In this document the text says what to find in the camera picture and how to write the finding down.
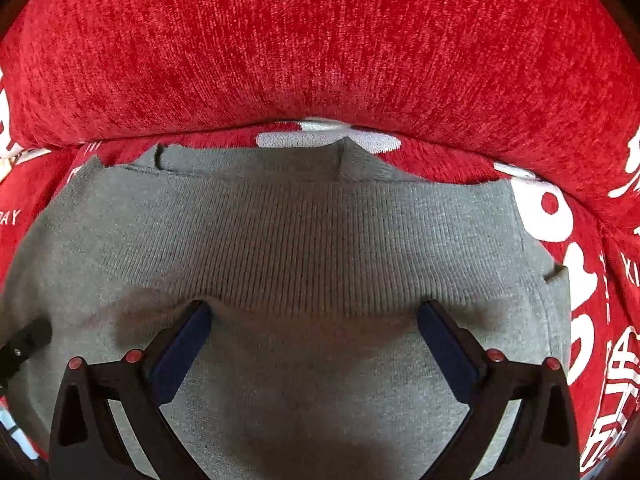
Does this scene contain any grey knit garment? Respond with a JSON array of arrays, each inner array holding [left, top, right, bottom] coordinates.
[[1, 139, 570, 479]]

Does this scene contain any red bed blanket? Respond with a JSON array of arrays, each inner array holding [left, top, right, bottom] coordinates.
[[0, 116, 640, 476]]

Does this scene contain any large red pillow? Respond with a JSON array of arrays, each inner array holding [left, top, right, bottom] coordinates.
[[1, 0, 639, 233]]

